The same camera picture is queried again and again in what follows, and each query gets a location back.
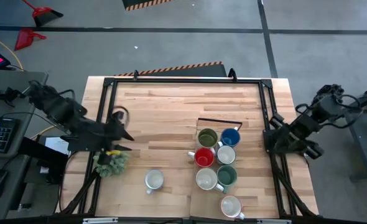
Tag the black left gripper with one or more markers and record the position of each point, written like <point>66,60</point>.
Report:
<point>115,130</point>

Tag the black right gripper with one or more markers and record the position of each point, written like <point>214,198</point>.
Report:
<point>328,96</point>

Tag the grey diamond pattern mug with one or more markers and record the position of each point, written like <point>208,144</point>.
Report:
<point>154,180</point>

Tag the white mug with black text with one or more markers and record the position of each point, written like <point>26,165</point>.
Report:
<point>207,137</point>

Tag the mustard yellow mug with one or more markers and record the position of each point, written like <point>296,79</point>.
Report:
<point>206,179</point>

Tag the white mug blue leaf pattern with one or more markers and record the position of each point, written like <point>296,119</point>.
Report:
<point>226,155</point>

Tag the sage green mug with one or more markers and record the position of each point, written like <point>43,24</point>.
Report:
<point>227,175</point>

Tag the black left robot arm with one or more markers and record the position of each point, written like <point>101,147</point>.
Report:
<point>65,110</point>

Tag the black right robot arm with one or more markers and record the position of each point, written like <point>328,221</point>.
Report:
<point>295,133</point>

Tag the yellow label tag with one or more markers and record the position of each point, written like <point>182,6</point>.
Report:
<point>113,152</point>

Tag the green artificial plant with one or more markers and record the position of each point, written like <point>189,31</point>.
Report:
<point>116,168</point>

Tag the black clamp knob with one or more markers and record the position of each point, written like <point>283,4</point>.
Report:
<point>136,74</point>
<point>232,74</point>

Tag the white paper sheet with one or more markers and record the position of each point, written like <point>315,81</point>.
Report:
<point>56,144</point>

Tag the hazard striped black mat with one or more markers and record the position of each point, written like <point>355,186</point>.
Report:
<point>140,3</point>
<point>202,71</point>

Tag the grey desk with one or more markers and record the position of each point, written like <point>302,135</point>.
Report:
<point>15,161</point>

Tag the red dustpan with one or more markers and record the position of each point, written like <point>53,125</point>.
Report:
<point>25,37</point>

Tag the red broom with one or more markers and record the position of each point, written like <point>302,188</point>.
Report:
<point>43,14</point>

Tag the black angled bracket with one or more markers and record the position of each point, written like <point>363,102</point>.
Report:
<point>43,155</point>

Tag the silver metal bracket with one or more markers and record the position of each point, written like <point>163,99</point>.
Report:
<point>101,221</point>
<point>273,221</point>

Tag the black aluminium table frame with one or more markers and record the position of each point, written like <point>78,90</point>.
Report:
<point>186,80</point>

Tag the black clamp mount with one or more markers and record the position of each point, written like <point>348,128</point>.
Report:
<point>6,93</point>

